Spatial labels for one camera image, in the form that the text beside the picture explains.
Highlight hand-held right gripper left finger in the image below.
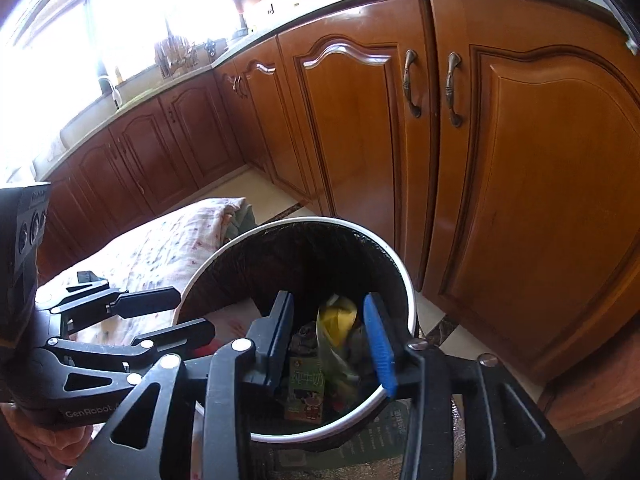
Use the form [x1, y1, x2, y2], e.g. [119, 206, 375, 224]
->
[65, 290, 296, 480]

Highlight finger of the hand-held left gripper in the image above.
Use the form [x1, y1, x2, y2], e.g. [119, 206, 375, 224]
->
[32, 317, 217, 408]
[36, 270, 182, 333]

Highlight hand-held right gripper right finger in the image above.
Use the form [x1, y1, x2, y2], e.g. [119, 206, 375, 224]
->
[363, 293, 585, 480]

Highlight yellow wrapper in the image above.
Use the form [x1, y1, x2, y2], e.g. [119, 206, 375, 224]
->
[316, 295, 362, 361]

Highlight green drink carton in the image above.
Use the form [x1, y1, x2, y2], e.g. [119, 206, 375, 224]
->
[283, 356, 326, 423]

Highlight black white-rimmed trash bin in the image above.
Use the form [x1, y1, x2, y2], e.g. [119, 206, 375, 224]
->
[171, 216, 418, 453]

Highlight white floral tablecloth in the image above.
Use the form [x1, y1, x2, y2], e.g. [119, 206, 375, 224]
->
[35, 197, 251, 341]

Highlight green printed bag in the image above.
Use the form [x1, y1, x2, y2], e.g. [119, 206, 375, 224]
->
[270, 400, 416, 480]

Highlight grey-green cloth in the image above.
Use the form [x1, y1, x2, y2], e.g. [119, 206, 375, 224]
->
[224, 204, 259, 242]

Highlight wooden base cabinets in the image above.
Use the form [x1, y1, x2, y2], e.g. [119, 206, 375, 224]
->
[30, 0, 640, 396]

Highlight white kitchen faucet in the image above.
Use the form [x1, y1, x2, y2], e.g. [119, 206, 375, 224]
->
[97, 75, 123, 111]

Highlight kitchen window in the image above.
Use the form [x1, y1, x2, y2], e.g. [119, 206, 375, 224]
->
[0, 0, 251, 171]

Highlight utensil rack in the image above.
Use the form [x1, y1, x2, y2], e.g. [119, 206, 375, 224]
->
[154, 35, 196, 78]

